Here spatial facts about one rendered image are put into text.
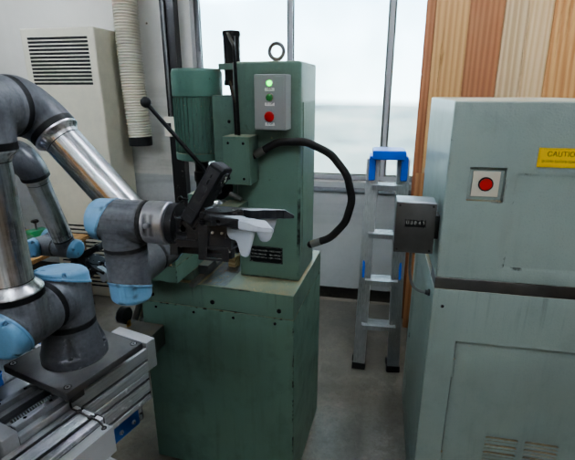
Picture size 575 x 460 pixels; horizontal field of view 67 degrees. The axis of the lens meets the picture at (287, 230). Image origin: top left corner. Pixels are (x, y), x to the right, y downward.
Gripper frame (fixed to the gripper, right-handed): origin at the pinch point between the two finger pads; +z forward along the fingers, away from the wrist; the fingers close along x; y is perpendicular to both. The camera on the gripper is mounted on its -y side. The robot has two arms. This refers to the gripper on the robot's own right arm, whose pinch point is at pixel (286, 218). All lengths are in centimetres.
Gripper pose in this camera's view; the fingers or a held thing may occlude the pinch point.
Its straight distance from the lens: 70.4
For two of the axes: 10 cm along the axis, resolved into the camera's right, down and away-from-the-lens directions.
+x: -2.1, 1.7, -9.6
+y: -0.3, 9.8, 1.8
